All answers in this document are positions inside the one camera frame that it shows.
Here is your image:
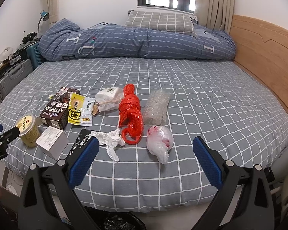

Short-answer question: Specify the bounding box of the yellow yogurt cup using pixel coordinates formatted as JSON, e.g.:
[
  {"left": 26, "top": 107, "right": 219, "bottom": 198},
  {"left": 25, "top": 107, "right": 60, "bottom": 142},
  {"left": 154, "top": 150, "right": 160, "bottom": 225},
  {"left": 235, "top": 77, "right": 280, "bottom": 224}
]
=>
[{"left": 15, "top": 114, "right": 40, "bottom": 147}]

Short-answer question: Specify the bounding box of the white cardboard box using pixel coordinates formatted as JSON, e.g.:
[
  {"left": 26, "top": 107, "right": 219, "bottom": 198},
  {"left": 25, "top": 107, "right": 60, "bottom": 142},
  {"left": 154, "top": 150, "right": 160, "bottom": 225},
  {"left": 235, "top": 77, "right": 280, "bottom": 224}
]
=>
[{"left": 36, "top": 126, "right": 69, "bottom": 160}]

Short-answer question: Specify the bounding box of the brown cookie box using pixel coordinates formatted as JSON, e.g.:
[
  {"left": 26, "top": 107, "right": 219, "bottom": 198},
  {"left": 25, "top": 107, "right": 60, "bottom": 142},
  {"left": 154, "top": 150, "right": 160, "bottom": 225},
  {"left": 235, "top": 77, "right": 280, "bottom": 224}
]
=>
[{"left": 39, "top": 87, "right": 80, "bottom": 130}]

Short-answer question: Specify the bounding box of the black sachet packet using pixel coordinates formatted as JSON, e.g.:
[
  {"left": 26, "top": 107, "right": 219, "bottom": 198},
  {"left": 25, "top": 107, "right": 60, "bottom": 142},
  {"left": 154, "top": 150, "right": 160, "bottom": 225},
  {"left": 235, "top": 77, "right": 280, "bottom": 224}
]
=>
[{"left": 66, "top": 129, "right": 99, "bottom": 161}]

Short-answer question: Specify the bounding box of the yellow snack wrapper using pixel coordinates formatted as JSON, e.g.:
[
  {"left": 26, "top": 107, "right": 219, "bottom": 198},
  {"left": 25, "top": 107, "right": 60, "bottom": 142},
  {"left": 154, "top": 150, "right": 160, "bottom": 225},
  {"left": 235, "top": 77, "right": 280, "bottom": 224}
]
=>
[{"left": 68, "top": 92, "right": 95, "bottom": 127}]

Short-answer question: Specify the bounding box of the white tissue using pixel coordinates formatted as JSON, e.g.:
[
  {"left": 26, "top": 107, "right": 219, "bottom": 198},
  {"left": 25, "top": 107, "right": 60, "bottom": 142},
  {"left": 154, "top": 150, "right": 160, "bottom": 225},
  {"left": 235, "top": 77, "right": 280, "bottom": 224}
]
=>
[{"left": 90, "top": 129, "right": 125, "bottom": 163}]

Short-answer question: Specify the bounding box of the clear bag with tag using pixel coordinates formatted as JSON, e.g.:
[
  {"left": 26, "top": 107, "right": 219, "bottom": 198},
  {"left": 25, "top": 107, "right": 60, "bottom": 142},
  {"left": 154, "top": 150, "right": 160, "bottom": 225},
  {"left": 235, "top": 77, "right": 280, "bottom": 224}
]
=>
[{"left": 92, "top": 87, "right": 124, "bottom": 115}]

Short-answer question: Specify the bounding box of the clear plastic bag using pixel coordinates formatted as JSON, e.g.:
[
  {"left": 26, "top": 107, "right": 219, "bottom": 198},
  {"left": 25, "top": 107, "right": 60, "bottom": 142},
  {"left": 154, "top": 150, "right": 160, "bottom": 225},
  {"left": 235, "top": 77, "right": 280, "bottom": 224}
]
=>
[{"left": 146, "top": 126, "right": 174, "bottom": 165}]

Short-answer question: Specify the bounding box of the red plastic bag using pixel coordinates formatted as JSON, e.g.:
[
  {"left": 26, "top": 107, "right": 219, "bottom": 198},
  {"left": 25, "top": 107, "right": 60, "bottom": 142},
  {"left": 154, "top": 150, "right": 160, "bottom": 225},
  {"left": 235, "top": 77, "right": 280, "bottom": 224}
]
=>
[{"left": 118, "top": 84, "right": 143, "bottom": 145}]

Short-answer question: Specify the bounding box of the bubble wrap roll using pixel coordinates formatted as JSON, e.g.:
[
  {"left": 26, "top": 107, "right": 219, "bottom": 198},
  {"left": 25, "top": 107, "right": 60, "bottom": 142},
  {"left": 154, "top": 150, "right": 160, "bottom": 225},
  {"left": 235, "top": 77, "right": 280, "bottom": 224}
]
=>
[{"left": 143, "top": 89, "right": 170, "bottom": 126}]

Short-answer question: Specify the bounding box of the black lined trash bin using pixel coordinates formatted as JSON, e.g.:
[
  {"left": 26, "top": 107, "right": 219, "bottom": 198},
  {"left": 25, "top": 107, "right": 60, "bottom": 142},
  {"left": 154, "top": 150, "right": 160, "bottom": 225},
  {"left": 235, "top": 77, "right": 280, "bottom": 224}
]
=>
[{"left": 85, "top": 207, "right": 146, "bottom": 230}]

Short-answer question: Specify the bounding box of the grey suitcase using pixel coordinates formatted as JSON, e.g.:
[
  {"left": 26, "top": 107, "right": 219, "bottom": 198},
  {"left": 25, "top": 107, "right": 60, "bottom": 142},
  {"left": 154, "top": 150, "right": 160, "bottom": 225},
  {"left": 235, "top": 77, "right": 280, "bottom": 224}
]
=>
[{"left": 0, "top": 59, "right": 33, "bottom": 102}]

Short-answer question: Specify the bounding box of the teal suitcase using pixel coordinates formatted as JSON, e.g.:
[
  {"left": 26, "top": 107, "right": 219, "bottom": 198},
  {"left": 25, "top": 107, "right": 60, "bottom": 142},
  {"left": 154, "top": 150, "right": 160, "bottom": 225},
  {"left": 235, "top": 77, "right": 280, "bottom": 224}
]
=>
[{"left": 26, "top": 42, "right": 46, "bottom": 70}]

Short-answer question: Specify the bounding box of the blue striped duvet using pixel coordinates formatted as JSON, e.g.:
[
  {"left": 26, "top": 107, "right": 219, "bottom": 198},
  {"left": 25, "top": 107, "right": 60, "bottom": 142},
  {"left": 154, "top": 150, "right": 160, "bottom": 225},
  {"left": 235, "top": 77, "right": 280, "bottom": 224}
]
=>
[{"left": 38, "top": 18, "right": 236, "bottom": 61}]

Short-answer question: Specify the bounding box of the blue desk lamp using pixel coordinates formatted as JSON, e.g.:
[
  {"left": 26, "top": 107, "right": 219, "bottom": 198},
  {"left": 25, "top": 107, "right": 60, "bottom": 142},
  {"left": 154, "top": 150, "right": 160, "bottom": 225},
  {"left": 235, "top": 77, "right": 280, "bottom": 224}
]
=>
[{"left": 37, "top": 10, "right": 50, "bottom": 34}]

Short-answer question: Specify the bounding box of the grey checked bed sheet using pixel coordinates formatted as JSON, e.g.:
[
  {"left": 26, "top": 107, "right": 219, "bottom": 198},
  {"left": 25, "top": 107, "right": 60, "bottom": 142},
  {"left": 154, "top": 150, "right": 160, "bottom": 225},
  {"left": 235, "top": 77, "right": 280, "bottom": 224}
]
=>
[{"left": 0, "top": 58, "right": 288, "bottom": 212}]

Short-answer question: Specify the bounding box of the wooden headboard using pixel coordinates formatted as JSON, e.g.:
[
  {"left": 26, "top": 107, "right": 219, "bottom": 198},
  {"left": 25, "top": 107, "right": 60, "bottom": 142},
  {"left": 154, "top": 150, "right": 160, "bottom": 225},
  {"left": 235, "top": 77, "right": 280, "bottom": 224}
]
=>
[{"left": 230, "top": 15, "right": 288, "bottom": 114}]

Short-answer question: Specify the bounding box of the grey checked pillow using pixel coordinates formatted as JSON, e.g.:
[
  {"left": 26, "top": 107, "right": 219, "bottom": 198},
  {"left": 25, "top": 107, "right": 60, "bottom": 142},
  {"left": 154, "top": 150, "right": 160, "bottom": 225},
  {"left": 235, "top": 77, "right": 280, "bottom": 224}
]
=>
[{"left": 124, "top": 10, "right": 197, "bottom": 37}]

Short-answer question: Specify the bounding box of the beige curtain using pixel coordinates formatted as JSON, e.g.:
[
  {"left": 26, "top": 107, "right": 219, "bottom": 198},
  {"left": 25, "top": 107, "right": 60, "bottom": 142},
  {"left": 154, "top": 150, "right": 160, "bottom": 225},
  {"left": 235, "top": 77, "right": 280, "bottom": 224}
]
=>
[{"left": 194, "top": 0, "right": 235, "bottom": 33}]

